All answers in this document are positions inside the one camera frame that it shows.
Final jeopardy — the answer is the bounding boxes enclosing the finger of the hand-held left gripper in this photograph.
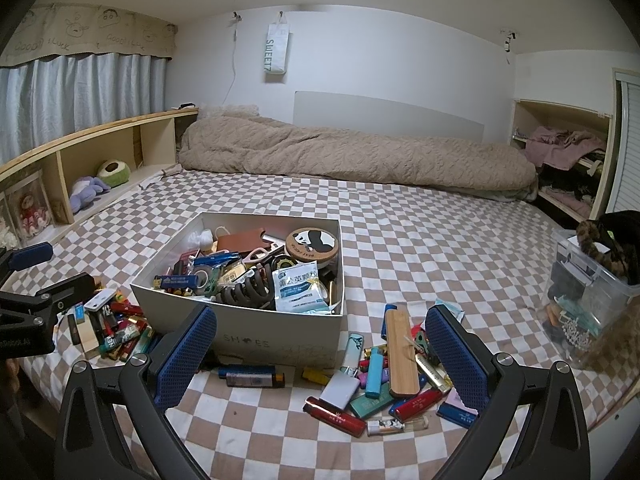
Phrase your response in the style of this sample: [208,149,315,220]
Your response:
[0,241,55,286]
[0,272,96,313]

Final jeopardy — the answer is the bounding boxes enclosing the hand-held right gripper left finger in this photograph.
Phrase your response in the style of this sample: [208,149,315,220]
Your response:
[54,304,219,480]

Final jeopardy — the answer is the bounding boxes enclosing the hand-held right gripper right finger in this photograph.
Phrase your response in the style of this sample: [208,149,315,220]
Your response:
[424,304,593,480]

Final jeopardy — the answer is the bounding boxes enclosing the white cardboard shoe box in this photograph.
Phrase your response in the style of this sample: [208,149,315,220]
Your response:
[130,211,346,368]

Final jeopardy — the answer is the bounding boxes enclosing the pink paper sheet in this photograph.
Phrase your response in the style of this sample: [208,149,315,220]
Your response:
[447,390,476,413]

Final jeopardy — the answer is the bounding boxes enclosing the framed white flowers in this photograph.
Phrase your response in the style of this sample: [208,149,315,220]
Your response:
[0,192,16,250]

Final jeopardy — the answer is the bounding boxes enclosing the framed doll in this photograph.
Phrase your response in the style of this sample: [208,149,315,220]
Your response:
[7,170,55,241]

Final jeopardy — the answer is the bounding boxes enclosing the light blue packet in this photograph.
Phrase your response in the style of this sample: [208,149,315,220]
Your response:
[434,297,466,322]

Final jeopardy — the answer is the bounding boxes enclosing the wooden flat stick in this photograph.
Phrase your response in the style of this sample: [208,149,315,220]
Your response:
[385,310,421,397]

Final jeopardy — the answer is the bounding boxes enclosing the navy blue lighter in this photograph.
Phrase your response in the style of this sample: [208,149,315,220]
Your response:
[218,365,277,381]

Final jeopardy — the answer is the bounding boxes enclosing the pile of assorted lighters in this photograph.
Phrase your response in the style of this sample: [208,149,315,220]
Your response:
[302,302,481,438]
[67,287,161,363]

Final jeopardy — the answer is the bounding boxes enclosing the jumble of mixed lighters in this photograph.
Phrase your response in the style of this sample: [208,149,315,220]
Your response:
[152,250,251,306]

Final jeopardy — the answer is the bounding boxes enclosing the purple plush toy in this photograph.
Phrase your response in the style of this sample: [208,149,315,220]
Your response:
[69,176,112,213]

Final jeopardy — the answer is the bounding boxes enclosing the brown hair claw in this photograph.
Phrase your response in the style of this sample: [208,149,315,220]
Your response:
[215,265,277,311]

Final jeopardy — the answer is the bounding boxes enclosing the blue metallic tube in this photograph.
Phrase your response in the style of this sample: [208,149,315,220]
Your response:
[192,252,243,267]

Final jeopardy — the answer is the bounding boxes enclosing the checkered bed sheet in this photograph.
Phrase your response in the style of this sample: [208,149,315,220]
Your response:
[17,167,640,480]

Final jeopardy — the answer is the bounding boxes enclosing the white tissue wad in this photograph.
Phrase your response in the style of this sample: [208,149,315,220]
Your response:
[189,229,217,253]

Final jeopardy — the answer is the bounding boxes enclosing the avocado plush toy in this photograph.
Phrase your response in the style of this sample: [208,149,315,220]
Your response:
[96,159,132,188]

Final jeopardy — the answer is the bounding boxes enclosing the brown leather wallet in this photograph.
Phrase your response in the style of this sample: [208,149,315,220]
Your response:
[216,228,267,253]

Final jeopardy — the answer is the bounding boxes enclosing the white medicine packet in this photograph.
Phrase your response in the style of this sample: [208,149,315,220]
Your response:
[272,266,332,313]

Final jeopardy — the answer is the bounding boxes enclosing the clear plastic bin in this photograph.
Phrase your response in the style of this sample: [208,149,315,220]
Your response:
[542,230,640,371]

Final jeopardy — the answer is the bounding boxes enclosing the brown fuzzy fabric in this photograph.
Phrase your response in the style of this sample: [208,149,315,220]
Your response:
[585,300,640,386]

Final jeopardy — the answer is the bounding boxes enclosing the round panda print tin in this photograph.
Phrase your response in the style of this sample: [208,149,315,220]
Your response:
[285,227,340,265]

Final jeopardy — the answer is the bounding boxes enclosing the pale blue curtain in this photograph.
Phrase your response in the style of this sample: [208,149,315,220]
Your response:
[0,52,168,163]

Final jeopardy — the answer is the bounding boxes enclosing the leopard print scrunchie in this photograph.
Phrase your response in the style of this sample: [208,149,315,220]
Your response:
[575,220,633,278]

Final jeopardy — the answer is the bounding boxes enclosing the dark folded clothes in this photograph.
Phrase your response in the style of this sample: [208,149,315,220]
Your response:
[537,157,606,211]

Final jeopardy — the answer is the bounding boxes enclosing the black fabric item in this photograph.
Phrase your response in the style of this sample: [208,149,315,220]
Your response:
[597,211,640,281]

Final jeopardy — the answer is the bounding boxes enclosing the beige quilt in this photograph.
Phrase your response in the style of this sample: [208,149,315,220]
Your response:
[177,105,538,203]

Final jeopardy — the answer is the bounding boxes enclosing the beige cartoon curtain valance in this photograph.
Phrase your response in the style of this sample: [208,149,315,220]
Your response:
[0,2,178,68]

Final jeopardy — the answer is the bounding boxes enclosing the pink clothes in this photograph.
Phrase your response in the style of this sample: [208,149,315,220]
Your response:
[522,126,608,171]

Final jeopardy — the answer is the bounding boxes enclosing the white hanging bag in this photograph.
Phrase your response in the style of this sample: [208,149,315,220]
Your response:
[263,10,291,83]

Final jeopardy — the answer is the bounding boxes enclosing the white hanging cable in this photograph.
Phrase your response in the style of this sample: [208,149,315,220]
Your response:
[220,20,240,108]

